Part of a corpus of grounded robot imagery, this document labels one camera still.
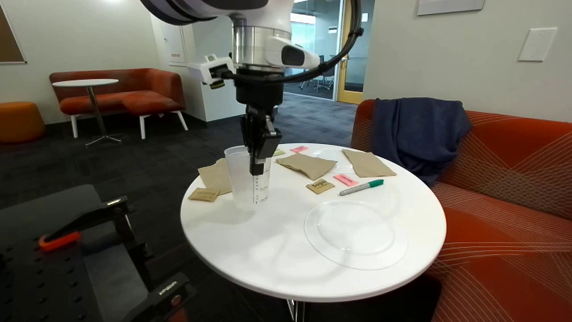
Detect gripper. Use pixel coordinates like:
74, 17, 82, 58
235, 74, 285, 176

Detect clear plastic measuring cup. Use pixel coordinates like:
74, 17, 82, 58
224, 145, 273, 211

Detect brown paper napkin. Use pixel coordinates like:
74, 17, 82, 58
342, 148, 397, 178
276, 153, 338, 181
198, 157, 233, 195

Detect brown sugar packet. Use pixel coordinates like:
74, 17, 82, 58
306, 178, 336, 195
188, 187, 221, 203

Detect group of office chairs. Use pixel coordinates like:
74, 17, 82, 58
299, 55, 336, 92

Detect wooden glass door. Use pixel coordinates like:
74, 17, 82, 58
336, 0, 365, 105

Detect green capped marker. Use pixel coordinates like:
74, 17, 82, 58
339, 179, 385, 197

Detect red sofa white legs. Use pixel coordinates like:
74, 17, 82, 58
49, 68, 189, 140

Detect clear plastic plate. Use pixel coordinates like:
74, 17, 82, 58
304, 199, 408, 271

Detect dark blue blanket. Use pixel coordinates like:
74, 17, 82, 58
371, 97, 472, 188

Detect round white side table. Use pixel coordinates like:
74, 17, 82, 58
52, 78, 123, 147

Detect orange ottoman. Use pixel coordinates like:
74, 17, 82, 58
0, 101, 46, 144

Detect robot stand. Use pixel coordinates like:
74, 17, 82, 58
0, 184, 155, 322

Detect orange patterned sofa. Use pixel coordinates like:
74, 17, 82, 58
350, 99, 572, 322

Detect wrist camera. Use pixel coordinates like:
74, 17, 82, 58
187, 54, 236, 89

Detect white wall panel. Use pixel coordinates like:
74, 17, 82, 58
160, 21, 188, 67

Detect black clamp orange handle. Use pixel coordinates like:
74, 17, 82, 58
38, 195, 198, 322

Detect brown wall board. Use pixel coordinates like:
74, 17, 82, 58
0, 4, 27, 65

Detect white wall plate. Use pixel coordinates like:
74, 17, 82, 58
518, 27, 558, 63

